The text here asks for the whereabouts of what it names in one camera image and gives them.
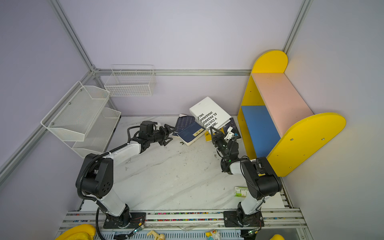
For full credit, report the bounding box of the dark blue book yellow label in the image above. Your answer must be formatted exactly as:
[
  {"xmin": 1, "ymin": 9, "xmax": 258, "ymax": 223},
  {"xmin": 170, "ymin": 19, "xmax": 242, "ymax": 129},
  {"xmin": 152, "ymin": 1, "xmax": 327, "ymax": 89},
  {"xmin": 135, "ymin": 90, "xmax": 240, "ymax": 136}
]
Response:
[{"xmin": 177, "ymin": 122, "xmax": 206, "ymax": 146}]

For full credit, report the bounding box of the lower white perforated shelf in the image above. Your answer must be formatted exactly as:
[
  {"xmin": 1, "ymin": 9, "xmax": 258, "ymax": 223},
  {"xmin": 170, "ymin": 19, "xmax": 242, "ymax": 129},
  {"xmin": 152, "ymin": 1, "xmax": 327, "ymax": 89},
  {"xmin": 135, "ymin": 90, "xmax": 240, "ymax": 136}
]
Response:
[{"xmin": 72, "ymin": 108, "xmax": 121, "ymax": 158}]

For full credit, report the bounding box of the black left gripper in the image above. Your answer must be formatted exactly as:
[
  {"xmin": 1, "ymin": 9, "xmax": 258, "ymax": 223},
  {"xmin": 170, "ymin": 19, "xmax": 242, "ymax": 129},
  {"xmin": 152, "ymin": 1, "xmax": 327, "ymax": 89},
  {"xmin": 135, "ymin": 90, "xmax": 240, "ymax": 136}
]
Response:
[{"xmin": 148, "ymin": 123, "xmax": 177, "ymax": 147}]

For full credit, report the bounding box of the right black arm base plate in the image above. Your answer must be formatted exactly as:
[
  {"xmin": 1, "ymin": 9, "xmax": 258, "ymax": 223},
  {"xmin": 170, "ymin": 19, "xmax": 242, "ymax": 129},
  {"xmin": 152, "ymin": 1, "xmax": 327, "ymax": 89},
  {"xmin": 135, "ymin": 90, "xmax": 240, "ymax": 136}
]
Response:
[{"xmin": 223, "ymin": 211, "xmax": 265, "ymax": 228}]

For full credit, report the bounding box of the small green white box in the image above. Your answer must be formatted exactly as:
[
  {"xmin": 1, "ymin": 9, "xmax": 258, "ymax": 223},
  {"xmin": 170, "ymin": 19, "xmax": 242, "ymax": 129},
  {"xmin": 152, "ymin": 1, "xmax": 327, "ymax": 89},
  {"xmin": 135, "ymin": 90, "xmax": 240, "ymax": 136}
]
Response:
[{"xmin": 234, "ymin": 186, "xmax": 250, "ymax": 198}]

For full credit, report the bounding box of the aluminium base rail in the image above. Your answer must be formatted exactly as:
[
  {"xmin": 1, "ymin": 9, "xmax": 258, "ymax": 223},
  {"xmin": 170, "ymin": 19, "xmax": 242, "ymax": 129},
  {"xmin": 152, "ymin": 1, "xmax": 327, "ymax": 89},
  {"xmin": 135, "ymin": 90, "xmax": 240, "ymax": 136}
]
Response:
[{"xmin": 55, "ymin": 207, "xmax": 314, "ymax": 240}]

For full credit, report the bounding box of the yellow plastic toy left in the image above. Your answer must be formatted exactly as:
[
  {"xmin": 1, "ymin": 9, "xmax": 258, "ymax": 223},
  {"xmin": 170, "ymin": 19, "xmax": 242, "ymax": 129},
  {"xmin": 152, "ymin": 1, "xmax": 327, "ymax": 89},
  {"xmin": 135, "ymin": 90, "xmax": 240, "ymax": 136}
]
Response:
[{"xmin": 56, "ymin": 224, "xmax": 96, "ymax": 240}]

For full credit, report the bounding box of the white wire basket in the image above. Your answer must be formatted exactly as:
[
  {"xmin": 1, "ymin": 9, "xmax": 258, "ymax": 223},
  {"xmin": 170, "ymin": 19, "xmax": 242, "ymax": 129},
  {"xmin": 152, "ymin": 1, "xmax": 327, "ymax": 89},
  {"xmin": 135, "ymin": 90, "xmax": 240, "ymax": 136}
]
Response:
[{"xmin": 104, "ymin": 65, "xmax": 157, "ymax": 97}]

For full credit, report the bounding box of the yellow object bottom right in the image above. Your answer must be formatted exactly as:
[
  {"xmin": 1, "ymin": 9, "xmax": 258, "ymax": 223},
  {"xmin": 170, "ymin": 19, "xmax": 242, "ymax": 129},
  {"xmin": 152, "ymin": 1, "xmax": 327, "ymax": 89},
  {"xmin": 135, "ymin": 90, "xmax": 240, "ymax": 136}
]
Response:
[{"xmin": 270, "ymin": 234, "xmax": 285, "ymax": 240}]

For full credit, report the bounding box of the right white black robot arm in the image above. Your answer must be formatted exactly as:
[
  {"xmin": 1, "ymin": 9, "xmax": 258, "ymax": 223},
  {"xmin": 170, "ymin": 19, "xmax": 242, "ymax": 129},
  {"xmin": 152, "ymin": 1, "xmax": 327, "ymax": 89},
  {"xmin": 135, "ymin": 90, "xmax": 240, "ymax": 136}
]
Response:
[{"xmin": 210, "ymin": 127, "xmax": 282, "ymax": 216}]

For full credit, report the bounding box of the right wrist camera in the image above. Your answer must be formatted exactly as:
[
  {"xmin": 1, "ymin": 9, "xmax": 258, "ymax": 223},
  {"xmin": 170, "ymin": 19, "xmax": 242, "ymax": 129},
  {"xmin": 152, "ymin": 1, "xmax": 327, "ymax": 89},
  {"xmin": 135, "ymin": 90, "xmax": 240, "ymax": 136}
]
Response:
[{"xmin": 225, "ymin": 127, "xmax": 235, "ymax": 141}]

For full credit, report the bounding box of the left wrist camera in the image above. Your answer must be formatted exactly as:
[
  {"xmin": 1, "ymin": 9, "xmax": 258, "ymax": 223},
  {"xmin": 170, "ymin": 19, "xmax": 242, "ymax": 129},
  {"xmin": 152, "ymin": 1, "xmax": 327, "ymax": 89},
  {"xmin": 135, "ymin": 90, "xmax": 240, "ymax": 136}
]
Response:
[{"xmin": 153, "ymin": 122, "xmax": 162, "ymax": 131}]

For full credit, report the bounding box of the beige toy figure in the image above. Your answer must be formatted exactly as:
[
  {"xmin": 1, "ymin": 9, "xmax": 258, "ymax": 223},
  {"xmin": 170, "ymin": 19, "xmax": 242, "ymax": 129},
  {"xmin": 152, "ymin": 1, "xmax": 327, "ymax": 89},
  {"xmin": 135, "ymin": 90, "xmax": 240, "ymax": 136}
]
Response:
[{"xmin": 147, "ymin": 231, "xmax": 166, "ymax": 240}]

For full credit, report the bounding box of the yellow white toy figure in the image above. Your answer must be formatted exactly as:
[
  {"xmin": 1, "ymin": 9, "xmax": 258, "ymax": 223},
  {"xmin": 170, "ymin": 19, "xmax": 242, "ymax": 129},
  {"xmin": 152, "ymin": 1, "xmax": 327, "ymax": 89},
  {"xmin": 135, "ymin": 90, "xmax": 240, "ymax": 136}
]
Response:
[{"xmin": 205, "ymin": 230, "xmax": 221, "ymax": 240}]

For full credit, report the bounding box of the yellow pink blue bookshelf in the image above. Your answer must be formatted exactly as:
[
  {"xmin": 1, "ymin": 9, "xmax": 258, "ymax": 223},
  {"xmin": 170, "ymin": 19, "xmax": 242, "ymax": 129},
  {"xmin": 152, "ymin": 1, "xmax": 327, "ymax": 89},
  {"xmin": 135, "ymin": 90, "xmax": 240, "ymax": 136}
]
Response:
[{"xmin": 238, "ymin": 50, "xmax": 347, "ymax": 177}]

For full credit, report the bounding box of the white perforated metal shelf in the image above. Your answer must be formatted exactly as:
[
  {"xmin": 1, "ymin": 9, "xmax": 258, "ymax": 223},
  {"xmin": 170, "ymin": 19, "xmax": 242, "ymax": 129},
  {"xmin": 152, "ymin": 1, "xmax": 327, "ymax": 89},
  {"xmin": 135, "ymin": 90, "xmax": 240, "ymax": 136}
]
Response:
[{"xmin": 41, "ymin": 82, "xmax": 110, "ymax": 142}]

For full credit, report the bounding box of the black corrugated cable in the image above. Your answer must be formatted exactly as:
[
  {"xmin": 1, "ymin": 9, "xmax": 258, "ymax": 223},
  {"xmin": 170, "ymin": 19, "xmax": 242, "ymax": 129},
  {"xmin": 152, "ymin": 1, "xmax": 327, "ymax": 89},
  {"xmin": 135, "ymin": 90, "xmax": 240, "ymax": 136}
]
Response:
[{"xmin": 75, "ymin": 125, "xmax": 142, "ymax": 240}]

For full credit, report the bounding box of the white book black lettering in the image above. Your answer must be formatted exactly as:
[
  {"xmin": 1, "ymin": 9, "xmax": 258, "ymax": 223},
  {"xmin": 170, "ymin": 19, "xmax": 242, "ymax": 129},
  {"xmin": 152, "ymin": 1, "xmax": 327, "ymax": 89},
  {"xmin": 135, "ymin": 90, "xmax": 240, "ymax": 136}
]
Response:
[{"xmin": 190, "ymin": 97, "xmax": 231, "ymax": 130}]

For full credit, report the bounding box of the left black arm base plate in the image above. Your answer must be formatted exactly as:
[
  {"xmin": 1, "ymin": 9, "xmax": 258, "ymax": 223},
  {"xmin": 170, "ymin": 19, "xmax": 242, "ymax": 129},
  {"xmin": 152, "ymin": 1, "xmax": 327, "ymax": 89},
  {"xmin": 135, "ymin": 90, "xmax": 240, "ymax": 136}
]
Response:
[{"xmin": 103, "ymin": 212, "xmax": 147, "ymax": 229}]

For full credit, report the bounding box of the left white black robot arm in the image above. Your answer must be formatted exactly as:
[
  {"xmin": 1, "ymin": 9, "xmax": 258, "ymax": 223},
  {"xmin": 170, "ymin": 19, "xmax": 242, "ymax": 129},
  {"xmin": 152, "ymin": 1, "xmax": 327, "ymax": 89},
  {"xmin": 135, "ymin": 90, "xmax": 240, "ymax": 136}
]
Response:
[{"xmin": 76, "ymin": 121, "xmax": 175, "ymax": 218}]

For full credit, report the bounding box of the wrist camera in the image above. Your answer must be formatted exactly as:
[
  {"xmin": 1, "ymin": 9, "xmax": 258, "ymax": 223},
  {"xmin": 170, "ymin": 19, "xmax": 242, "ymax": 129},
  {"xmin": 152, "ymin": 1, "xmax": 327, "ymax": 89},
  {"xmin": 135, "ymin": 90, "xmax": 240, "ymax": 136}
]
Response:
[
  {"xmin": 153, "ymin": 122, "xmax": 162, "ymax": 131},
  {"xmin": 225, "ymin": 127, "xmax": 235, "ymax": 141}
]

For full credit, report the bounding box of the yellow cartoon cover book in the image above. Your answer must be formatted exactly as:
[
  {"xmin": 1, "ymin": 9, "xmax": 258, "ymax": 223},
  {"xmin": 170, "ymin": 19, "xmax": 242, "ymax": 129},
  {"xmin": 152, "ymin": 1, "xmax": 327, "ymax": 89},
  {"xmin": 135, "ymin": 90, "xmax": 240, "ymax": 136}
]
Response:
[{"xmin": 205, "ymin": 128, "xmax": 225, "ymax": 142}]

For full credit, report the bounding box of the dark blue barcode book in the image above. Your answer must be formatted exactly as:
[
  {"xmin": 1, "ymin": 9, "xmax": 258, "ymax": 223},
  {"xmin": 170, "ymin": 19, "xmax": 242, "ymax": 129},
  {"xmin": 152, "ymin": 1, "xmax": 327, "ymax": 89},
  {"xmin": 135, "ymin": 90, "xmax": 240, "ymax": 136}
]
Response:
[{"xmin": 173, "ymin": 114, "xmax": 195, "ymax": 137}]

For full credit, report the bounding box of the black cover book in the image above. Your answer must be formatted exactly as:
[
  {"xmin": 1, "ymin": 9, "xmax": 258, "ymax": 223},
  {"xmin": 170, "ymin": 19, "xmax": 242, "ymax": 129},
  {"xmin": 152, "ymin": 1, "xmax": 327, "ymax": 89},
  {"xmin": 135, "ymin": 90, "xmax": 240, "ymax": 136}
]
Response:
[{"xmin": 223, "ymin": 118, "xmax": 241, "ymax": 139}]

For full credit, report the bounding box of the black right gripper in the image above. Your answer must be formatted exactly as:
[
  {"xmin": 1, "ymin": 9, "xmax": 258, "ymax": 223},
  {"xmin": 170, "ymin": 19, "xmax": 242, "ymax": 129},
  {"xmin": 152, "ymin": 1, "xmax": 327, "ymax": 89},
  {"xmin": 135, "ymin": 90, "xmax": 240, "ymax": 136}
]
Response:
[{"xmin": 210, "ymin": 127, "xmax": 230, "ymax": 162}]

